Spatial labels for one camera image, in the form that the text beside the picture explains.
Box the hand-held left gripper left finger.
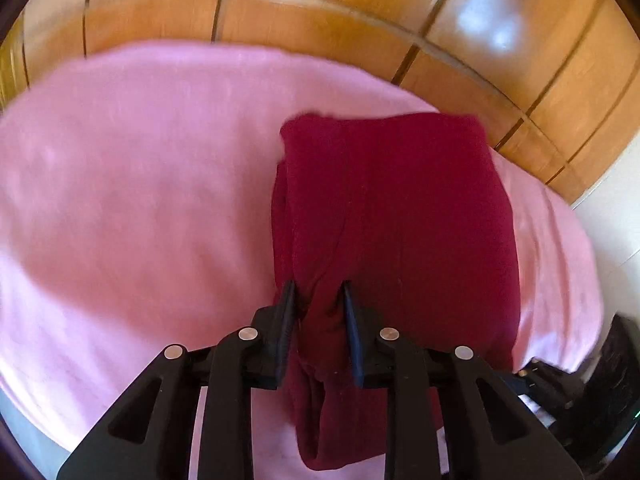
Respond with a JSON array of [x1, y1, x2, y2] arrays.
[[56, 280, 301, 480]]

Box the pink blanket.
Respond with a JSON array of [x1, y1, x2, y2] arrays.
[[0, 40, 608, 480]]

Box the dark red pants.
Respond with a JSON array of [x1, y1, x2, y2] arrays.
[[271, 111, 523, 472]]

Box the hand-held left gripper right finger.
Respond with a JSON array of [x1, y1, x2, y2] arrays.
[[340, 280, 585, 480]]

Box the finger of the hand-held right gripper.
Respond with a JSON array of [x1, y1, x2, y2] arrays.
[[511, 356, 587, 417]]

